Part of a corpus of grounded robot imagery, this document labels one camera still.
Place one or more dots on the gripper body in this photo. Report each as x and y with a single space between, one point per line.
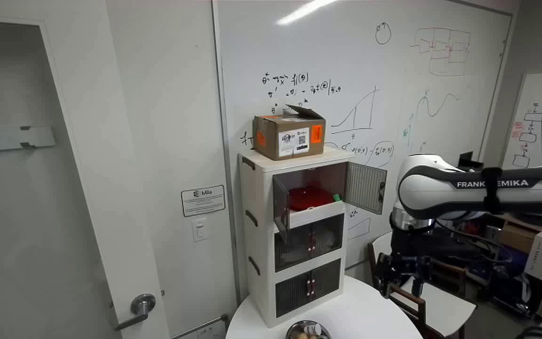
410 247

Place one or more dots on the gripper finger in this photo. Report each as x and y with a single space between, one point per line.
418 285
385 280

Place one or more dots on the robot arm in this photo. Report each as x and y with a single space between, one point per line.
478 193

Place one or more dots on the translucent grey cabinet door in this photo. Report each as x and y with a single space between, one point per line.
292 249
327 235
366 187
292 294
326 278
281 207

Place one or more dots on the metal bowl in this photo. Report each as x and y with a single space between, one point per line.
294 332

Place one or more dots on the white storage cabinet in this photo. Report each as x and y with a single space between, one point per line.
261 235

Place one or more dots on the wooden chair with white seat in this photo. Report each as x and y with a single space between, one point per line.
445 306

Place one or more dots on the small white bottle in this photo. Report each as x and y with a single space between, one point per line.
313 329

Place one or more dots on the brown cardboard box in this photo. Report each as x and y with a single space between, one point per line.
515 238

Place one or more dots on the red container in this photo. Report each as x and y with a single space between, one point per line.
309 197

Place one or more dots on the cardboard box with labels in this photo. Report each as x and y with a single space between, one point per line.
280 141

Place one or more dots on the small whiteboard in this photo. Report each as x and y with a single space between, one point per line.
541 122

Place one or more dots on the metal bar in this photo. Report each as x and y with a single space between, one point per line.
200 327

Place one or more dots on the white room door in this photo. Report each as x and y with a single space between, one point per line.
31 226

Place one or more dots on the white coat hook plate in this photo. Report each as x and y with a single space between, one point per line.
12 138

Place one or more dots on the white light switch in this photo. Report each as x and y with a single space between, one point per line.
199 230

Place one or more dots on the large wall whiteboard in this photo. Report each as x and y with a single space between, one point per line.
346 61

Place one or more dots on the white wall sign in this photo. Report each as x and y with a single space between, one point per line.
203 200

